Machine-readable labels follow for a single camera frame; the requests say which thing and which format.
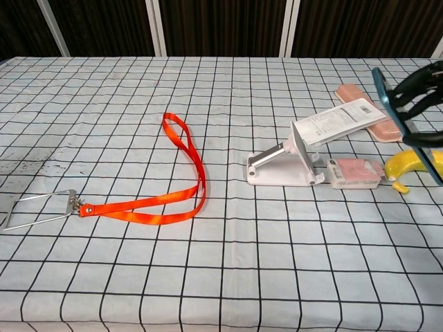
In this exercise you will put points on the black smartphone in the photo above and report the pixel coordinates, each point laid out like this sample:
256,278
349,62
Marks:
386,91

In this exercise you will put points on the white partition frame post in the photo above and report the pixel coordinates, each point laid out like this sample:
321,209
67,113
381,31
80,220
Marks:
157,31
55,31
290,31
439,51

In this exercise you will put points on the white black checkered tablecloth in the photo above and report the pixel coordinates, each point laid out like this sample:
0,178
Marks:
207,269

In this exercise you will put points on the pink white tissue pack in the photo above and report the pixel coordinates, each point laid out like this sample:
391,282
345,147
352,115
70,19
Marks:
353,171

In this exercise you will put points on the white folding phone stand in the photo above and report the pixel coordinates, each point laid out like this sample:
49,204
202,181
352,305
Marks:
277,173

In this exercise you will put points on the pink oblong case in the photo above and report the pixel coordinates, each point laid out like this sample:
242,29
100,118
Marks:
384,129

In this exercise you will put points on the white printed packet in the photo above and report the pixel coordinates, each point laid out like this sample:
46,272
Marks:
339,121

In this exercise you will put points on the clear badge holder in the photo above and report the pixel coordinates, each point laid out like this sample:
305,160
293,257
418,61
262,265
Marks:
71,205

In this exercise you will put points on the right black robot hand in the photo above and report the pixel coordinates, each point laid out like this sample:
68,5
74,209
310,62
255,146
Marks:
412,81

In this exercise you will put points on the yellow banana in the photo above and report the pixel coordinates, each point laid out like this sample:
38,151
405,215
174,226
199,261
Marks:
405,162

